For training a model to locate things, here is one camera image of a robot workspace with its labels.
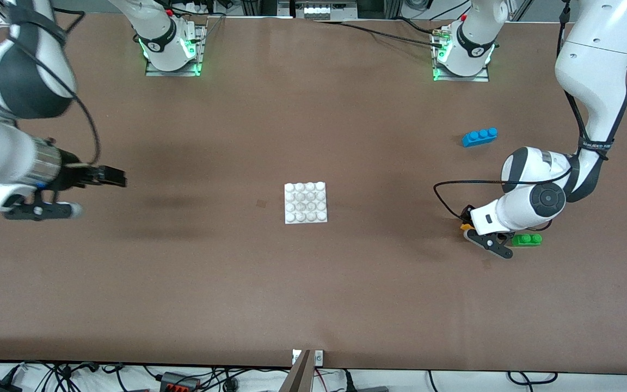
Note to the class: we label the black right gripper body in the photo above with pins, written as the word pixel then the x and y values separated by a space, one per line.
pixel 73 176

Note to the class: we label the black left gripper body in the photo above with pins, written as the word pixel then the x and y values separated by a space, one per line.
pixel 468 211

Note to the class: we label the yellow two-stud block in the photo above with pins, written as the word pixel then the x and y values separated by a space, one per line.
pixel 463 227

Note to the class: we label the white studded base plate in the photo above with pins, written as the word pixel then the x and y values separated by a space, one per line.
pixel 306 202

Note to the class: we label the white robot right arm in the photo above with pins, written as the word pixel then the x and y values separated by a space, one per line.
pixel 14 81

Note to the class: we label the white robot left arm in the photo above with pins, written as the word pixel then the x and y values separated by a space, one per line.
pixel 591 60

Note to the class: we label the green two-stud block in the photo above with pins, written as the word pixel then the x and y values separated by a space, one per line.
pixel 528 239

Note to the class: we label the blue three-stud block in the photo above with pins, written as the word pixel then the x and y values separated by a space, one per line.
pixel 479 137

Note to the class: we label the black plug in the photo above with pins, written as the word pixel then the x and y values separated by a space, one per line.
pixel 370 389

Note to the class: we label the black box with red connectors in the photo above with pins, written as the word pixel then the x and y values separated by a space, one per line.
pixel 180 382

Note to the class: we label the black power adapter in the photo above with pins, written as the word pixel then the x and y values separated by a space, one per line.
pixel 0 386

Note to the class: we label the white power strip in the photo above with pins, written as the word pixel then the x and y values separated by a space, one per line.
pixel 324 10

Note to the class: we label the white pole bracket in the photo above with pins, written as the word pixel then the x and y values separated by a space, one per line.
pixel 319 357

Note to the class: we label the grey camera stand pole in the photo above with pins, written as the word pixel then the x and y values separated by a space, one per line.
pixel 298 378

